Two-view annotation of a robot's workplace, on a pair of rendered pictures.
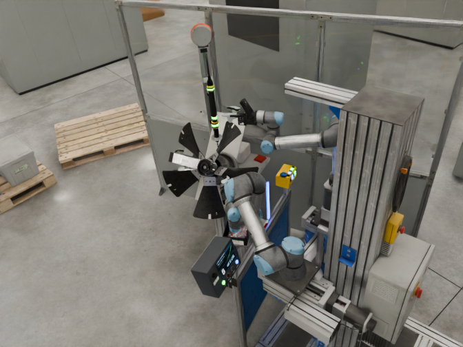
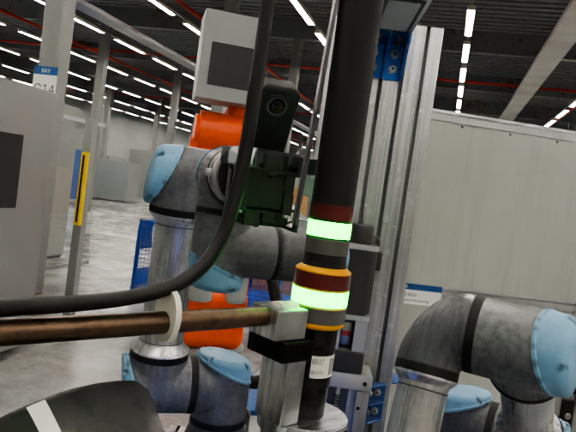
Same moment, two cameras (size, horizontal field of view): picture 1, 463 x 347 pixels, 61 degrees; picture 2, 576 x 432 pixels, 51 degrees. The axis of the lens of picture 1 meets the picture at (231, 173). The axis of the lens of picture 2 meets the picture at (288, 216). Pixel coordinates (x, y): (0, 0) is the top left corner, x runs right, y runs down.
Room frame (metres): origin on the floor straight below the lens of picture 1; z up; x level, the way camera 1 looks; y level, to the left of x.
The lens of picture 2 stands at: (2.48, 0.41, 1.64)
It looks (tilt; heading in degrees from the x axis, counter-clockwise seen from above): 3 degrees down; 230
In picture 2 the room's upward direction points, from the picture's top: 8 degrees clockwise
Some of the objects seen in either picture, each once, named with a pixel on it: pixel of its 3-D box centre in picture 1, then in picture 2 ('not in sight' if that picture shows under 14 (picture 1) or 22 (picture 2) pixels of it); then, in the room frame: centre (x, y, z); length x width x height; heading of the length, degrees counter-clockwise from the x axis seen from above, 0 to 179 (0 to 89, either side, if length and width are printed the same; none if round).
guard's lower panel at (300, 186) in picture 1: (266, 184); not in sight; (2.76, -0.31, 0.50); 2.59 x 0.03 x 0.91; 58
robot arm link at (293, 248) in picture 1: (291, 250); (461, 419); (1.37, -0.27, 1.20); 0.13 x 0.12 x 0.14; 112
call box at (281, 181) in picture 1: (286, 176); not in sight; (2.21, -0.39, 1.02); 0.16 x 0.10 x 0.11; 148
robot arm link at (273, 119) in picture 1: (273, 118); (227, 177); (2.01, -0.28, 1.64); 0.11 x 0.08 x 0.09; 68
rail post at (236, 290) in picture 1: (240, 318); not in sight; (1.51, 0.04, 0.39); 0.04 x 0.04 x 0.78; 58
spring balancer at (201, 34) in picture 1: (201, 34); not in sight; (2.87, 0.11, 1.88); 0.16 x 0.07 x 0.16; 93
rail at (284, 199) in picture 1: (264, 233); not in sight; (1.88, -0.18, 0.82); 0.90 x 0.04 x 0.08; 148
